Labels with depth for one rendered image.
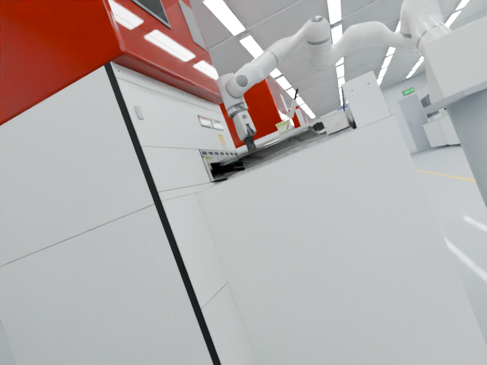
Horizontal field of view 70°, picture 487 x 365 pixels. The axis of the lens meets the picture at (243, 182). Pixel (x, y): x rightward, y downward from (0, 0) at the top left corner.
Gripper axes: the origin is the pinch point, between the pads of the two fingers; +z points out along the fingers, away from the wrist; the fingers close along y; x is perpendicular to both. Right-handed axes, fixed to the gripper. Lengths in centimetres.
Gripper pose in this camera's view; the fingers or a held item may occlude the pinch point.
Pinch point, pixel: (252, 149)
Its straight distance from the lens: 139.7
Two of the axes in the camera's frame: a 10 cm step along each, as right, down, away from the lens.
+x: -9.0, 3.3, -2.7
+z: 3.5, 9.3, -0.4
